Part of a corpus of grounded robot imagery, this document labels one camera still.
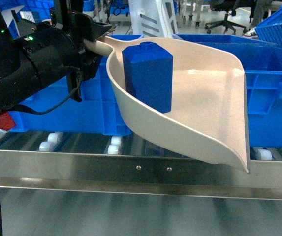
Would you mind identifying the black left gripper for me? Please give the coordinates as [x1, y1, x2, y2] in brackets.
[49, 0, 117, 103]

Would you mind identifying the blue plastic block part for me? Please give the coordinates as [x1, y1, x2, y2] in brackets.
[122, 41, 173, 113]

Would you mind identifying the beige plastic dustpan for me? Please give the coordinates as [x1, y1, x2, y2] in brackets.
[84, 36, 250, 173]

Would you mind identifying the stainless steel roller shelf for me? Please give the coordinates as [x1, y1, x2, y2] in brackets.
[0, 134, 282, 200]

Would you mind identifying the large blue bin far left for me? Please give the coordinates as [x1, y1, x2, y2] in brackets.
[0, 0, 58, 40]

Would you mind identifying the blue bin front left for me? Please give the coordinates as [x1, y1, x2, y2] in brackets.
[9, 57, 132, 136]

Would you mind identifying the black office chair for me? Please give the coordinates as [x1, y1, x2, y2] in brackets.
[204, 0, 250, 35]

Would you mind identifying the blue bin front middle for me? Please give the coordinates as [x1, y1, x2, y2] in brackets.
[173, 34, 282, 148]

